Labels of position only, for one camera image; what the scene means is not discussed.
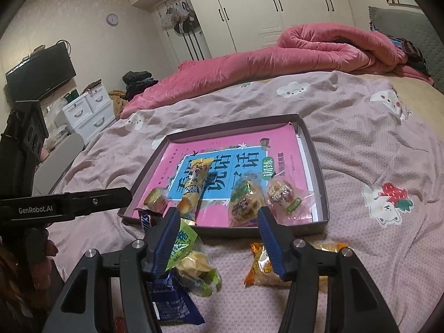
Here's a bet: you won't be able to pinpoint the brown knitted blanket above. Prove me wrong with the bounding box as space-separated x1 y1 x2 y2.
108 90 134 118

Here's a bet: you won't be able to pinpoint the mauve printed bed blanket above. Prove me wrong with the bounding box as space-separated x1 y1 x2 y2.
33 71 444 333

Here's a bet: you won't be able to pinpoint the light green snack packet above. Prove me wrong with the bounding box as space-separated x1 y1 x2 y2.
165 222 205 271

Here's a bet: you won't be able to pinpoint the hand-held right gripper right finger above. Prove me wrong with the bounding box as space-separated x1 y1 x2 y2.
257 206 399 333

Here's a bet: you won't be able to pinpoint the pink book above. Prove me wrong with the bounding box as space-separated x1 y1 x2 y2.
133 125 314 228

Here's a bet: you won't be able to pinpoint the beige bed sheet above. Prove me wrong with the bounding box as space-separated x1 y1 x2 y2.
239 71 444 98

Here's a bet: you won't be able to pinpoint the person's left hand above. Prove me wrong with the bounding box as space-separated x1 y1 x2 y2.
31 239 60 294

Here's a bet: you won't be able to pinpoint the long yellow snack packet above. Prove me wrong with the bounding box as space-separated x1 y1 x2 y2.
177 158 215 226

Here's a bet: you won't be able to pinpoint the hanging bags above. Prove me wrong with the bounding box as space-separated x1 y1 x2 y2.
161 0 205 61

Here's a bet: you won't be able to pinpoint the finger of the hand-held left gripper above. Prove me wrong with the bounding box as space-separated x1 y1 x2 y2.
74 187 133 215

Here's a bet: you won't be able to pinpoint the grey padded headboard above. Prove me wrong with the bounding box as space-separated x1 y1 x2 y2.
368 6 444 94

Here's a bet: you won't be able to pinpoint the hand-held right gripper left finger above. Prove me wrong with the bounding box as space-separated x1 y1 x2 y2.
45 207 181 333

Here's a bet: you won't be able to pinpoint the orange snack packet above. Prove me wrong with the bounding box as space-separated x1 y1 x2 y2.
243 241 351 288

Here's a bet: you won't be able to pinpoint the colourful striped clothes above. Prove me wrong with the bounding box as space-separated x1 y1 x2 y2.
371 29 432 79

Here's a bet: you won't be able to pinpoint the clear packet green brown snack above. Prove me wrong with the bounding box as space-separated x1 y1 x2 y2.
229 173 266 228

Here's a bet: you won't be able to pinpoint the blue snack packet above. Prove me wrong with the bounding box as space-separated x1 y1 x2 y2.
147 271 205 327

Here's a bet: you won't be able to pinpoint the black flat screen television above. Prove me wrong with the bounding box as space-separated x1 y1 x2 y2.
5 43 77 103

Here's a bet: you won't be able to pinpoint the small yellow clear-wrapped snack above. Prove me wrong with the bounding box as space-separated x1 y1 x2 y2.
143 186 169 213

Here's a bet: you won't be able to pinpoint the clear packet of yellow snack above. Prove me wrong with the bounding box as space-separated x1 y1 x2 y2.
173 250 223 297

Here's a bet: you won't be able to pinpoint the white drawer cabinet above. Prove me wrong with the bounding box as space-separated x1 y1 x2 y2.
62 83 117 143

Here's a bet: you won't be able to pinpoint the clear packet of red candy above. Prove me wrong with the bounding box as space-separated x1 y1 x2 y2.
265 177 314 221

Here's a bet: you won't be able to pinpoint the brown chocolate bar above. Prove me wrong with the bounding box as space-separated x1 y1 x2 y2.
133 207 167 236

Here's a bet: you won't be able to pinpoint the dark shallow cardboard box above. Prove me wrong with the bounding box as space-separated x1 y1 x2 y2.
117 113 329 238

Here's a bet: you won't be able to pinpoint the pink quilt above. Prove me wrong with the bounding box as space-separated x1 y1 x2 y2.
120 24 434 118

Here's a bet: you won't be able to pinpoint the white wardrobe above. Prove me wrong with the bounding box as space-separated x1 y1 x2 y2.
127 0 392 61

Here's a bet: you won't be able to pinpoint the pile of black clothes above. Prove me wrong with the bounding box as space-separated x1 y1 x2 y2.
122 71 160 99

